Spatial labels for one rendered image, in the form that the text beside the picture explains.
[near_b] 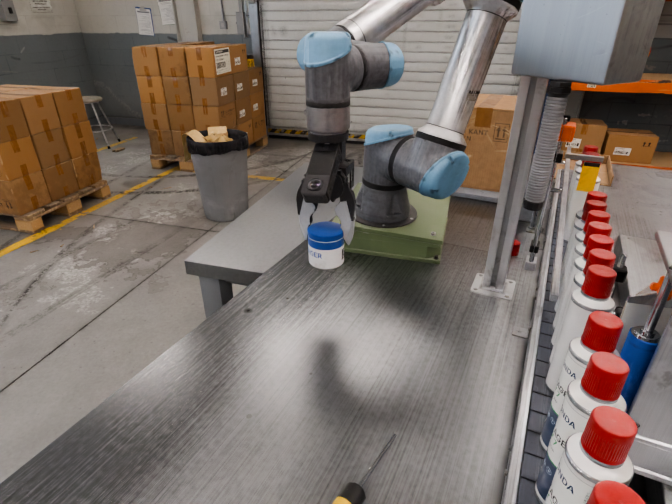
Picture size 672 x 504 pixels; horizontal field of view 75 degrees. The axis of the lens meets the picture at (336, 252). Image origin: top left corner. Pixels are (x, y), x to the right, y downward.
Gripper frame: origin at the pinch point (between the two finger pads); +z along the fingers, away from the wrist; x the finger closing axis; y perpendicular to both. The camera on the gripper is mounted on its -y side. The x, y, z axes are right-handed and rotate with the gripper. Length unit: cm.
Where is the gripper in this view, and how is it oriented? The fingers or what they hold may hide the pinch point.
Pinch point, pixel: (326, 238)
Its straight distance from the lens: 83.9
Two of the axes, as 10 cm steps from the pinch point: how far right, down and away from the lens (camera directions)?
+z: 0.0, 8.8, 4.7
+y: 2.8, -4.5, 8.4
